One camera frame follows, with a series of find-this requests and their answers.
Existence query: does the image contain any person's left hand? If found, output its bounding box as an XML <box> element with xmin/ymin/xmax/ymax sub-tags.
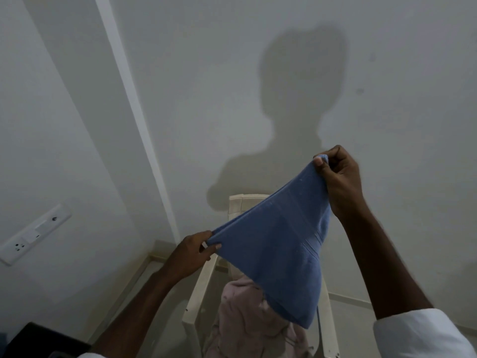
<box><xmin>165</xmin><ymin>230</ymin><xmax>222</xmax><ymax>282</ymax></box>

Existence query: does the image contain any person's right hand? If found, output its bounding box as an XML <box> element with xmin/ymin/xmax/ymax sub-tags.
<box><xmin>313</xmin><ymin>145</ymin><xmax>368</xmax><ymax>220</ymax></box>

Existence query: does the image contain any blue towel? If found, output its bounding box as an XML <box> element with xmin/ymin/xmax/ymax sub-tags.
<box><xmin>206</xmin><ymin>154</ymin><xmax>331</xmax><ymax>329</ymax></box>

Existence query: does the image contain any person's right forearm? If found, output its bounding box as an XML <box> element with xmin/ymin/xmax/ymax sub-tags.
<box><xmin>337</xmin><ymin>205</ymin><xmax>437</xmax><ymax>320</ymax></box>

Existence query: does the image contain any person's left forearm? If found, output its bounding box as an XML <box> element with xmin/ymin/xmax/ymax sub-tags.
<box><xmin>90</xmin><ymin>265</ymin><xmax>187</xmax><ymax>356</ymax></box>

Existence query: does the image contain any white plastic chair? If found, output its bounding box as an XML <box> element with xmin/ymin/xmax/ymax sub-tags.
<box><xmin>182</xmin><ymin>194</ymin><xmax>340</xmax><ymax>358</ymax></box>

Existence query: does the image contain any pink cloth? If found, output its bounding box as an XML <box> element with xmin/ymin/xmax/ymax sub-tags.
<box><xmin>204</xmin><ymin>276</ymin><xmax>311</xmax><ymax>358</ymax></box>

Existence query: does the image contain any dark blue object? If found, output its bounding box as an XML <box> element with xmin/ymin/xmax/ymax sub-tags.
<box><xmin>0</xmin><ymin>322</ymin><xmax>92</xmax><ymax>358</ymax></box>

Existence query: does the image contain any white sleeve cuff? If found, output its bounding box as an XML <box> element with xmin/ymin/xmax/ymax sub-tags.
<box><xmin>373</xmin><ymin>309</ymin><xmax>477</xmax><ymax>358</ymax></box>

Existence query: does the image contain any white wall switch socket panel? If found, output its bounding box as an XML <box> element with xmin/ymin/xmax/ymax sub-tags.
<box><xmin>0</xmin><ymin>205</ymin><xmax>72</xmax><ymax>266</ymax></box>

